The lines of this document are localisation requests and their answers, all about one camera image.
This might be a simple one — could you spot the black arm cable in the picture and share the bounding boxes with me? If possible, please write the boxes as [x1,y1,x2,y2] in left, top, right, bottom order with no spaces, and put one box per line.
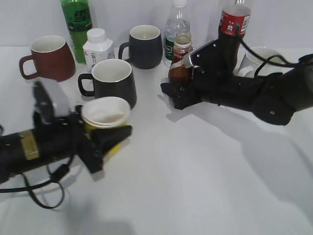
[0,123,74,210]
[234,23,309,79]

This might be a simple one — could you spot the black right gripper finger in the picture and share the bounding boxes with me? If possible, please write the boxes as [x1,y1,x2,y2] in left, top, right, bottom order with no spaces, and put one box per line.
[160,83,180,98]

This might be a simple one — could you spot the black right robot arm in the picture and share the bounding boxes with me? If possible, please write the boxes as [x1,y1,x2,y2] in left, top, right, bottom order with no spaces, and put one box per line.
[161,40,313,125]

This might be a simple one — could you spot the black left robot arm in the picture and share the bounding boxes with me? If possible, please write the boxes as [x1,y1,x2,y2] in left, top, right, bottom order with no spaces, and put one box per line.
[0,112,133,183]

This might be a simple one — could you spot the black mug front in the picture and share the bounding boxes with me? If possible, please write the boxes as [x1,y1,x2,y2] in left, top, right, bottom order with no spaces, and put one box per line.
[78,59,137,108]

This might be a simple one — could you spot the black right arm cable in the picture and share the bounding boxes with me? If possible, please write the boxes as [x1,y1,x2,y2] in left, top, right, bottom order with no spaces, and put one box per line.
[234,23,309,79]

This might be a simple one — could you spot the clear water bottle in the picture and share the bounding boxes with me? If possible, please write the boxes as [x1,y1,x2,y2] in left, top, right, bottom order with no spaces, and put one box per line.
[163,0,190,67]

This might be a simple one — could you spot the white ceramic mug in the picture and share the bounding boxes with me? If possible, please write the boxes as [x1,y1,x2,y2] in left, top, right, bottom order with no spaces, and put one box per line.
[237,47,287,78]

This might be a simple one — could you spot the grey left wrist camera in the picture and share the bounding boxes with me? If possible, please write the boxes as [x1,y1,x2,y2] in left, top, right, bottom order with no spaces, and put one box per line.
[33,78,71,123]

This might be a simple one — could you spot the yellow paper cup stack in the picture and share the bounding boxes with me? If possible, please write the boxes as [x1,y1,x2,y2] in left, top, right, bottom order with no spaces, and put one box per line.
[81,96,132,155]

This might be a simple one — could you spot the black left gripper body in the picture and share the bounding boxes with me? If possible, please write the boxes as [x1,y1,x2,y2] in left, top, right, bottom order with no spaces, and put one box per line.
[33,112,103,174]

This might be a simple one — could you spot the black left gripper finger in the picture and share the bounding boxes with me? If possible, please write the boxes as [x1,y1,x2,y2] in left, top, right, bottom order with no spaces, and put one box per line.
[74,105,84,125]
[91,125,133,157]

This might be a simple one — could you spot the green soda bottle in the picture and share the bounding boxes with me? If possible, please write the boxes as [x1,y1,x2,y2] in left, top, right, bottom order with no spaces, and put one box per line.
[60,0,92,64]

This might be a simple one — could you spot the dark blue mug rear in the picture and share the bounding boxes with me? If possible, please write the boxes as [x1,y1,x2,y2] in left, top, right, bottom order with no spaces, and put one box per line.
[118,25,163,70]

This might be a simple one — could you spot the white milk bottle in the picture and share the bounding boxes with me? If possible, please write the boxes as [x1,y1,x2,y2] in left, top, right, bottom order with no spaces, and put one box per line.
[83,28,115,72]

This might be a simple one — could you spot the brown Nescafe coffee bottle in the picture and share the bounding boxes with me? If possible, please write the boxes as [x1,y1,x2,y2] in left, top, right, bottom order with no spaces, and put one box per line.
[168,31,193,83]

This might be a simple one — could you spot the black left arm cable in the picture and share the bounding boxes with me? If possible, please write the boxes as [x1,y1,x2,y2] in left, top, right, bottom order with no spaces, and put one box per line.
[0,123,74,210]

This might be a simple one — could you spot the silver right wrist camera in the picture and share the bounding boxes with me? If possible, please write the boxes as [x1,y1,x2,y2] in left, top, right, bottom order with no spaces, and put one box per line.
[183,39,219,69]

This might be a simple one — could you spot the dark red ceramic mug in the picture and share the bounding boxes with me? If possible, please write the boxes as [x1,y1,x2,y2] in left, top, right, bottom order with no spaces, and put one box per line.
[19,35,76,82]

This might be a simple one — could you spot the cola bottle red label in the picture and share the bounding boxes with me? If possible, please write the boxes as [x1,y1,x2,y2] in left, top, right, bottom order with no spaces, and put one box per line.
[218,1,251,71]

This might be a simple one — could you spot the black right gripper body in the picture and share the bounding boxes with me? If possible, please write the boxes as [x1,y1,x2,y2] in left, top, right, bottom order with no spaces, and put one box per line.
[171,41,266,110]

